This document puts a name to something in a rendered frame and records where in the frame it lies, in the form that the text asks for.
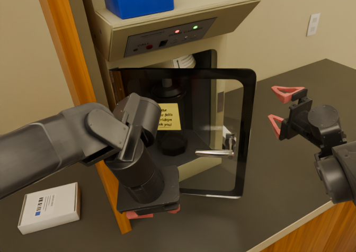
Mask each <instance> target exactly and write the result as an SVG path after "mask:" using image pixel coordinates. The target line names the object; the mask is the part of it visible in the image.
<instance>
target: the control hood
mask: <svg viewBox="0 0 356 252"><path fill-rule="evenodd" d="M260 1H261V0H174V10H171V11H166V12H160V13H155V14H150V15H144V16H139V17H133V18H130V19H124V20H122V19H121V18H119V17H118V16H116V15H115V14H113V13H112V12H111V11H109V10H108V9H102V10H96V12H95V17H96V21H97V26H98V29H99V34H100V38H101V42H102V47H103V52H104V56H105V59H106V60H107V61H108V62H112V61H117V60H121V59H125V58H129V57H133V56H137V55H133V56H129V57H125V58H124V53H125V49H126V45H127V40H128V36H131V35H135V34H141V33H145V32H150V31H155V30H160V29H164V28H169V27H173V26H177V25H182V24H187V23H192V22H196V21H201V20H206V19H211V18H214V17H217V19H216V20H215V21H214V23H213V24H212V26H211V27H210V28H209V30H208V31H207V33H206V34H205V35H204V37H203V38H202V39H207V38H211V37H215V36H218V35H222V34H226V33H231V32H234V31H235V30H236V28H237V27H238V26H239V25H240V24H241V23H242V22H243V21H244V20H245V18H246V17H247V16H248V15H249V14H250V12H251V11H252V10H254V8H255V7H256V6H257V5H258V3H259V2H260ZM202 39H199V40H202ZM194 41H198V40H194ZM194 41H190V42H194ZM190 42H186V43H190ZM186 43H182V44H186ZM182 44H177V45H174V46H179V45H182ZM174 46H170V47H174ZM170 47H166V48H170ZM166 48H162V49H166ZM162 49H157V50H162ZM157 50H153V51H157ZM153 51H149V52H153ZM149 52H145V53H149ZM145 53H141V54H138V55H142V54H145Z"/></svg>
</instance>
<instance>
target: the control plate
mask: <svg viewBox="0 0 356 252"><path fill-rule="evenodd" d="M216 19H217V17H214V18H211V19H206V20H201V21H196V22H192V23H187V24H182V25H177V26H173V27H169V28H164V29H160V30H155V31H150V32H145V33H141V34H135V35H131V36H128V40H127V45H126V49H125V53H124V58H125V57H129V56H133V55H138V54H141V53H145V52H149V51H153V50H157V49H162V48H166V47H170V46H174V45H177V44H182V43H186V42H190V41H194V40H199V39H202V38H203V37H204V35H205V34H206V33H207V31H208V30H209V28H210V27H211V26H212V24H213V23H214V21H215V20H216ZM194 26H198V27H197V28H195V29H193V27H194ZM176 30H179V32H178V33H175V31H176ZM195 34H197V36H196V38H195V37H193V35H195ZM184 37H187V39H186V40H185V39H183V38H184ZM175 39H177V42H175V41H174V40H175ZM164 40H168V42H167V44H166V45H165V46H162V47H159V45H160V43H161V41H164ZM148 45H153V47H152V48H151V49H146V47H147V46H148ZM134 49H138V50H137V51H133V50H134Z"/></svg>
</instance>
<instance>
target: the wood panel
mask: <svg viewBox="0 0 356 252"><path fill-rule="evenodd" d="M39 2H40V5H41V8H42V11H43V14H44V18H45V20H46V23H47V26H48V29H49V32H50V35H51V38H52V41H53V44H54V47H55V50H56V53H57V56H58V59H59V62H60V65H61V68H62V70H63V73H64V76H65V80H66V83H67V86H68V89H69V92H70V95H71V97H72V100H73V103H74V106H79V105H82V104H85V103H89V102H95V103H97V102H96V98H95V95H94V91H93V87H92V83H91V80H90V76H89V73H88V70H87V65H86V62H85V58H84V55H83V51H82V47H81V43H80V40H79V37H78V33H77V29H76V25H75V22H74V18H73V15H72V11H71V8H70V4H69V0H39ZM95 165H96V168H97V171H98V173H99V176H100V178H101V181H102V184H103V186H104V189H105V192H106V194H107V196H108V199H109V202H110V204H111V207H112V210H113V213H114V215H115V218H116V220H117V223H118V225H119V228H120V231H121V233H122V234H124V233H126V232H128V231H130V230H132V228H131V225H130V221H129V219H128V218H127V216H126V214H127V212H123V214H120V213H119V212H118V211H117V197H118V186H119V181H118V180H117V178H116V177H115V176H114V175H113V173H112V172H111V171H110V170H109V168H108V167H107V166H106V164H105V163H104V160H102V161H100V162H98V163H96V164H95Z"/></svg>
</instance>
